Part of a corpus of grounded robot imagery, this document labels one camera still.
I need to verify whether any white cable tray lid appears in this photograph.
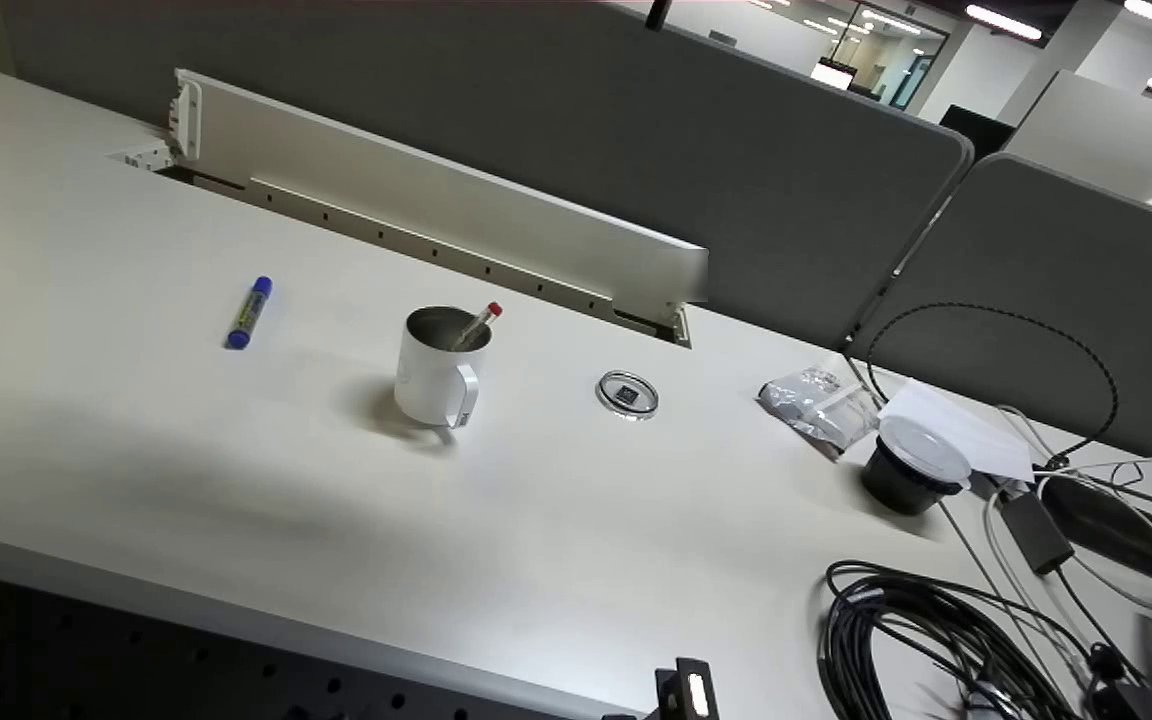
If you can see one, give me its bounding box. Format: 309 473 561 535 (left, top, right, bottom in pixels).
167 68 710 345

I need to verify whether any red-tipped screwdriver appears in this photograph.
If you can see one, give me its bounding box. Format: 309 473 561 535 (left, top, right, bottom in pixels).
455 300 504 347

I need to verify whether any black perforated panel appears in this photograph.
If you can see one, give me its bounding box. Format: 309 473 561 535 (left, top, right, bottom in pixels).
0 584 549 720

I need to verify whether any coiled black cable bundle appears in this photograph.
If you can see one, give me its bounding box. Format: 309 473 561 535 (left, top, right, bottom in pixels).
812 557 1148 720

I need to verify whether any white metal mug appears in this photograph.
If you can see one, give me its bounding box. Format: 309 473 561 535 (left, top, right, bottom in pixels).
391 307 491 429

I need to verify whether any blue marker pen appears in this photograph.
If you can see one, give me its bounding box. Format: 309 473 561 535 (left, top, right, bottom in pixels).
226 275 272 351

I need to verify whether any clear plastic bag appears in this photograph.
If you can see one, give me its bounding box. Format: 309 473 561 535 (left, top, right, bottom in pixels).
756 367 875 461

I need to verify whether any right grey desk partition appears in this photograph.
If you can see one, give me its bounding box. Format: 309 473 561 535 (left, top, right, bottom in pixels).
854 155 1152 458

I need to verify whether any round clear desk grommet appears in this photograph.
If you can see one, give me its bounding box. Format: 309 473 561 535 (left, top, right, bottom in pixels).
597 372 660 419

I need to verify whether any grey desk partition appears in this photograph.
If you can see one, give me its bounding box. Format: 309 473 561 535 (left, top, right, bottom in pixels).
854 155 1152 458
0 0 971 345

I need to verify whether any small black camera device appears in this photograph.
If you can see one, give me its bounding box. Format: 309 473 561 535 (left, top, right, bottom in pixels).
655 655 719 720

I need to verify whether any black and white round device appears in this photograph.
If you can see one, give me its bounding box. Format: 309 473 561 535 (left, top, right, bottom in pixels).
860 418 971 517

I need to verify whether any left grey desk partition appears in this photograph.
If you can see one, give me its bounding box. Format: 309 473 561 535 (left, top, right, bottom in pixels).
0 0 971 345

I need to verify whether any black power adapter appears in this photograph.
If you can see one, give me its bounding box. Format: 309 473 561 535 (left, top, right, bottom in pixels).
999 492 1071 576

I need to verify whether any black looping cable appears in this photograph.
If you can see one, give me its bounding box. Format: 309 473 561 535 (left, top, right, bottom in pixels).
842 300 1125 473

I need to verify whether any black oval device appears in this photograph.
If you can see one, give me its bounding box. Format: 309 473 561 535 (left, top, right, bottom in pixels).
1039 479 1152 576

